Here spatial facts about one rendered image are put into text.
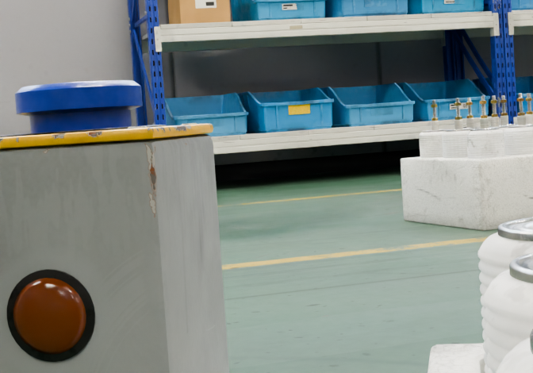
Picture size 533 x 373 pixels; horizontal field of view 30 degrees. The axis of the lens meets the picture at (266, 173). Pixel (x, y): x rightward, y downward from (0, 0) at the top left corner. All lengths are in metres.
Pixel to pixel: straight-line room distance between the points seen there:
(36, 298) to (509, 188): 2.35
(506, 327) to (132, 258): 0.14
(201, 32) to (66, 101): 4.40
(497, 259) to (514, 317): 0.12
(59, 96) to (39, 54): 5.04
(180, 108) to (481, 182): 2.85
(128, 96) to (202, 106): 4.90
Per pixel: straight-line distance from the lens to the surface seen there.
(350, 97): 5.43
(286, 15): 4.88
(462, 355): 0.56
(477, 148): 2.62
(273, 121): 4.78
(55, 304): 0.29
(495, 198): 2.58
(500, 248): 0.48
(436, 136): 2.81
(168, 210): 0.29
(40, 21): 5.37
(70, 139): 0.29
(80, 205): 0.29
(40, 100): 0.31
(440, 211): 2.72
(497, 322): 0.37
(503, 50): 5.26
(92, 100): 0.31
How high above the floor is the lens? 0.31
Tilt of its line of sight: 3 degrees down
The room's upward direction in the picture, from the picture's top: 4 degrees counter-clockwise
